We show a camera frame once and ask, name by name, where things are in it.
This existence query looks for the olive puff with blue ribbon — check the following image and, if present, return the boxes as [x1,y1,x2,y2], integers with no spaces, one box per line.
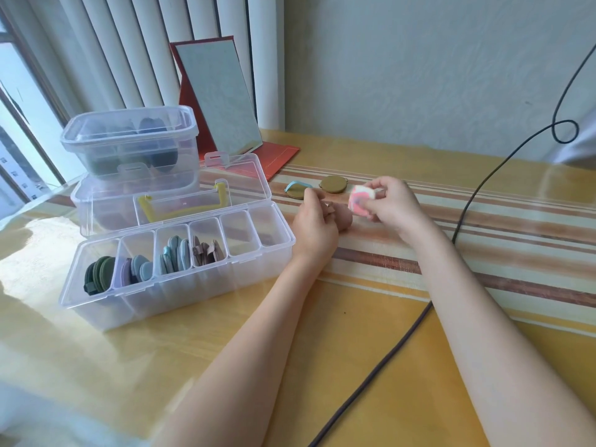
[284,180,317,201]

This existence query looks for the beige powder puff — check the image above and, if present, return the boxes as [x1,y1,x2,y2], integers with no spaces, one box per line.
[323,202,354,234]

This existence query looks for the row of beige ribbon puffs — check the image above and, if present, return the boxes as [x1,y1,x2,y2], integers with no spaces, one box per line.
[191,235,227,267]

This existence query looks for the yellow plastic handle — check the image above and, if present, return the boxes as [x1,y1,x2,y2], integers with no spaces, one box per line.
[137,179,232,224]

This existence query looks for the clear compartment organizer box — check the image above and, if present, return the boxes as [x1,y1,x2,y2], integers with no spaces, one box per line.
[58,152,297,332]

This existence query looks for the white vertical blinds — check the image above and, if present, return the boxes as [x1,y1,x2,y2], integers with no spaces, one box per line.
[25,0,286,132]

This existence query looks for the row of light blue puffs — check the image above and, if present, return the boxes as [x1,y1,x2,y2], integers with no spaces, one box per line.
[160,235,192,276]

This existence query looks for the person's left forearm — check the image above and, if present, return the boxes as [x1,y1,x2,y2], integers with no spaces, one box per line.
[157,256,329,447]

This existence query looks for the person's right hand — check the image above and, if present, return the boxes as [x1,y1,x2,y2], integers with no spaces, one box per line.
[363,176,437,239]

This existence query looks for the pink white makeup sponge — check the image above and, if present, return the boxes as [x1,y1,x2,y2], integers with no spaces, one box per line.
[348,184,379,217]

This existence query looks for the striped tablecloth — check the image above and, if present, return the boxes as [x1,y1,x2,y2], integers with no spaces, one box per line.
[200,158,596,338]

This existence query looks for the person's right forearm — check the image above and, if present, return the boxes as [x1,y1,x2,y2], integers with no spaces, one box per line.
[398,219,596,447]

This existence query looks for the black cable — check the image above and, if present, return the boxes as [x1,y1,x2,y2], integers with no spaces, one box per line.
[307,55,596,447]

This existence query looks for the clear lidded plastic container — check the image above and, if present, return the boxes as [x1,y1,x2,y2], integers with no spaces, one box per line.
[60,105,200,194]

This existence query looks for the grey-blue powder puff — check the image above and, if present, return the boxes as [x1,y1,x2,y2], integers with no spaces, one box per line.
[130,254,155,283]

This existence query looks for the pile of dark powder puffs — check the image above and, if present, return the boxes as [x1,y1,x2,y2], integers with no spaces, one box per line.
[86,116,180,178]

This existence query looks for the olive round powder puff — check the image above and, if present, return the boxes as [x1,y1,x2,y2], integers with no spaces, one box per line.
[319,176,348,195]

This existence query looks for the window frame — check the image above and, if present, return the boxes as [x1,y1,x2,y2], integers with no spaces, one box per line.
[0,0,87,220]

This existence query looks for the row of green powder puffs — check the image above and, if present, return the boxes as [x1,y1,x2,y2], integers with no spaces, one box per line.
[83,255,116,296]

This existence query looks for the person's left hand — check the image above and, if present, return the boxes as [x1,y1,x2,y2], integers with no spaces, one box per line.
[291,188,341,270]

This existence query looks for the red framed standing mirror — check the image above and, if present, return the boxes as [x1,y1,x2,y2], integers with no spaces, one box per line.
[169,35,300,182]

